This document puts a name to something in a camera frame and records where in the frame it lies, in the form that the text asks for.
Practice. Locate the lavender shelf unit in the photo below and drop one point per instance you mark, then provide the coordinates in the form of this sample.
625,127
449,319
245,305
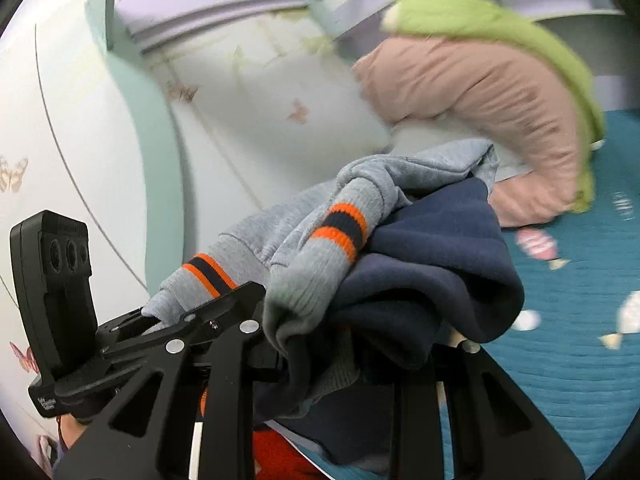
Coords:
350,15

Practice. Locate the person's red clothing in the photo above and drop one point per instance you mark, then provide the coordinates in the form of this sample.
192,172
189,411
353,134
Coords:
280,455

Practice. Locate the pink quilt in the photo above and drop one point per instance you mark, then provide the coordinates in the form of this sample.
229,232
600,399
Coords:
475,95

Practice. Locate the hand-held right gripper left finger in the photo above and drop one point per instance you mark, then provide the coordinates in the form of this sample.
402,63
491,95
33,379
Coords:
235,360

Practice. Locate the green quilt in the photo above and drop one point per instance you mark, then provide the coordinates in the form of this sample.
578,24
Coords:
500,20

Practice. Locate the brown butterfly wall sticker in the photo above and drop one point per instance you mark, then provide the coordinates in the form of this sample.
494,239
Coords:
182,92

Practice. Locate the grey and navy zip jacket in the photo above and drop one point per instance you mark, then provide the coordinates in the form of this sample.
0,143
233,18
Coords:
425,260

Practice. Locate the pink butterfly wall sticker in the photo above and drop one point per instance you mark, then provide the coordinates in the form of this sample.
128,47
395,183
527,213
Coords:
299,111
25,357

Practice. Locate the teal bunk bed frame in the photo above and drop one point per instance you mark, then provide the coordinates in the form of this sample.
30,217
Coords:
150,135

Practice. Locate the beige butterfly wall sticker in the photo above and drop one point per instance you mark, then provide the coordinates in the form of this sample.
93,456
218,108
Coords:
12,172

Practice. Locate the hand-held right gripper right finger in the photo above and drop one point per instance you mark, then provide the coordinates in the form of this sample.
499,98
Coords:
415,420

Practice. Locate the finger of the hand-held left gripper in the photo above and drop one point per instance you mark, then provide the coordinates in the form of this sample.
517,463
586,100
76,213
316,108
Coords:
225,305
112,333

